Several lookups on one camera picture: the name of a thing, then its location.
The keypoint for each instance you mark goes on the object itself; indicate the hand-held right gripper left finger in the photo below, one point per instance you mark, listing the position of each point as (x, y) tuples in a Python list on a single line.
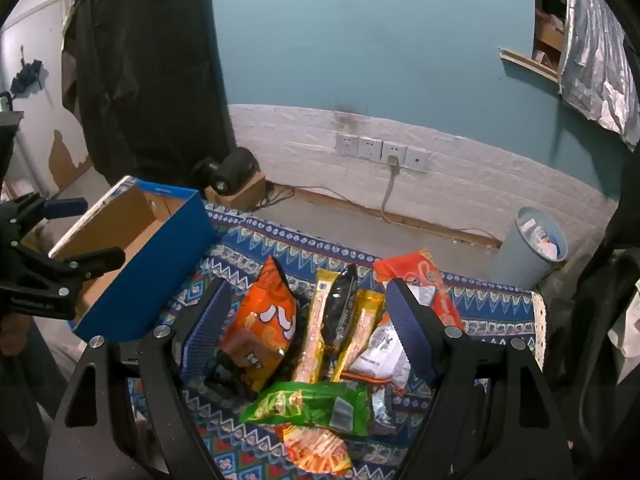
[(207, 325)]

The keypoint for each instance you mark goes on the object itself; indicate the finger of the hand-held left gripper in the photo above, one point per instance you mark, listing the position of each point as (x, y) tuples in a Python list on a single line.
[(75, 267), (65, 207)]

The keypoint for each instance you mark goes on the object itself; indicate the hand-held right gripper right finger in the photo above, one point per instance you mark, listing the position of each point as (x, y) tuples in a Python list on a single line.
[(407, 325)]

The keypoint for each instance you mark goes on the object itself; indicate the orange puffed snack bag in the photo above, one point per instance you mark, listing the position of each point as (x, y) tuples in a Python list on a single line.
[(265, 320)]

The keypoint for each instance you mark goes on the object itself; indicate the blue cardboard box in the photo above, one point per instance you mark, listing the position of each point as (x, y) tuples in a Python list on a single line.
[(150, 280)]

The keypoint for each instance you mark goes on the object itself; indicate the green snack packet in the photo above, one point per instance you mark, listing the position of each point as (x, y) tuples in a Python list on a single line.
[(300, 402)]

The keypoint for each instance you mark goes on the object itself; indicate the orange striped snack bag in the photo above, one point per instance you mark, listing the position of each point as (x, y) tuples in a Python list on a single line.
[(315, 450)]

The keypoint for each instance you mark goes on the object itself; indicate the white snack packet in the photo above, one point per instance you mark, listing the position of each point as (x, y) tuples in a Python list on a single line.
[(382, 350)]

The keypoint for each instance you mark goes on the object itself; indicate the short yellow snack packet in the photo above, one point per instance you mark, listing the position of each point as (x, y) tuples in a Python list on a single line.
[(362, 325)]

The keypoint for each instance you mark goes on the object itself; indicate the orange-red snack packet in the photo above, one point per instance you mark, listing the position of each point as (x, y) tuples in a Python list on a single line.
[(430, 280)]

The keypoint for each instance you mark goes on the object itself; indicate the dark brown candy packet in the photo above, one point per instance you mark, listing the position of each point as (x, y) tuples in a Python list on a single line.
[(227, 372)]

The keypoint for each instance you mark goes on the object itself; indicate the black folded umbrella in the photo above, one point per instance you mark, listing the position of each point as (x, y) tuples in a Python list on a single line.
[(27, 77)]

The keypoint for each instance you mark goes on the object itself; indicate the black snack packet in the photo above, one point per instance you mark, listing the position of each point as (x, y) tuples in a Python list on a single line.
[(337, 310)]

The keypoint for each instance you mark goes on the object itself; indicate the blue patterned blanket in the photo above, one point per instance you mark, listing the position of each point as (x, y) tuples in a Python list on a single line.
[(490, 305)]

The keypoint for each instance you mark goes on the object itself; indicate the long yellow snack packet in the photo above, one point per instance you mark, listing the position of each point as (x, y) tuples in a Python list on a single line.
[(312, 330)]

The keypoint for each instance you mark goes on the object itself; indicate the grey trash bin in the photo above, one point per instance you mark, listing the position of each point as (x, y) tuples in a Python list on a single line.
[(520, 265)]

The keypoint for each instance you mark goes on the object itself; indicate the small brown cardboard box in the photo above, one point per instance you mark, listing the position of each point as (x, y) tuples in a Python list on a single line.
[(247, 192)]

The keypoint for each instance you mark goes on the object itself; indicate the black round device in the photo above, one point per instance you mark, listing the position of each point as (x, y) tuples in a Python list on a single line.
[(232, 170)]

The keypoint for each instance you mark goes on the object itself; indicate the dark hanging cloth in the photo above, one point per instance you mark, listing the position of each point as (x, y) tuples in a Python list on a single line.
[(150, 60)]

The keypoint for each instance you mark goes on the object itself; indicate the dark jacket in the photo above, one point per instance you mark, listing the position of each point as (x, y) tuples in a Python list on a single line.
[(600, 310)]

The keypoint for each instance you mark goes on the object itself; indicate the silver foil sheet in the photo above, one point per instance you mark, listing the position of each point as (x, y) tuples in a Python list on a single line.
[(595, 60)]

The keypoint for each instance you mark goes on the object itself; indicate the white wall socket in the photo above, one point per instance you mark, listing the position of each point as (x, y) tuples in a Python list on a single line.
[(417, 158), (393, 150), (345, 143), (369, 147)]

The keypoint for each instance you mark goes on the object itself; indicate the wooden wall shelf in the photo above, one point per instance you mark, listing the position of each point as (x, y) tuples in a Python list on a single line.
[(530, 65)]

